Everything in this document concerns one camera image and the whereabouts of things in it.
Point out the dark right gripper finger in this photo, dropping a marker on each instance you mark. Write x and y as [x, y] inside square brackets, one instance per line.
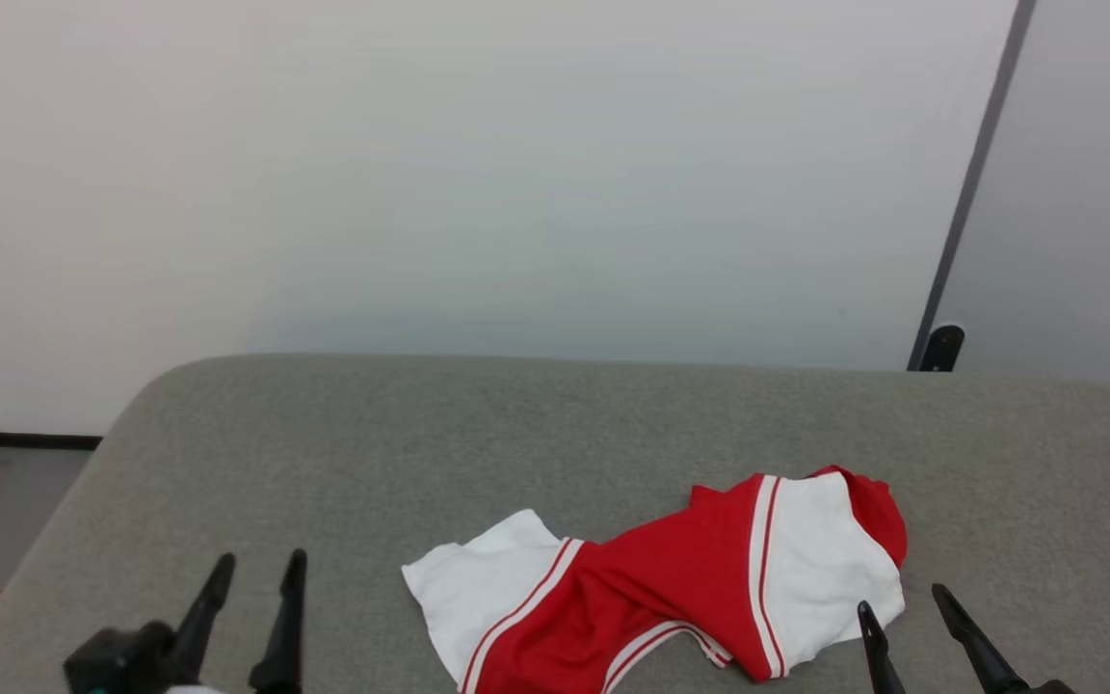
[880, 655]
[981, 651]

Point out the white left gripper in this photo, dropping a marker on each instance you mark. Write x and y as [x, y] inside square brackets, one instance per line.
[197, 690]

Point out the red and white basketball jersey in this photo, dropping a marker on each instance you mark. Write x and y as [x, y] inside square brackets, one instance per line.
[690, 578]

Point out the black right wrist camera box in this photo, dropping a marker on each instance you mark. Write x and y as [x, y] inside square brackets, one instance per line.
[1046, 688]

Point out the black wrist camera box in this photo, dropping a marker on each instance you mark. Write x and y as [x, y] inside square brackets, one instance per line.
[121, 660]
[1046, 688]

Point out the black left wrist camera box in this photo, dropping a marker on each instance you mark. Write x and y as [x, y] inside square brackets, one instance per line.
[121, 660]

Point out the black wall door stop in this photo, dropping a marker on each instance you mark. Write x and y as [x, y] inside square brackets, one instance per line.
[942, 349]

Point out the dark vertical wall strip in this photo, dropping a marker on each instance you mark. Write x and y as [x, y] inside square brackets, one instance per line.
[974, 173]

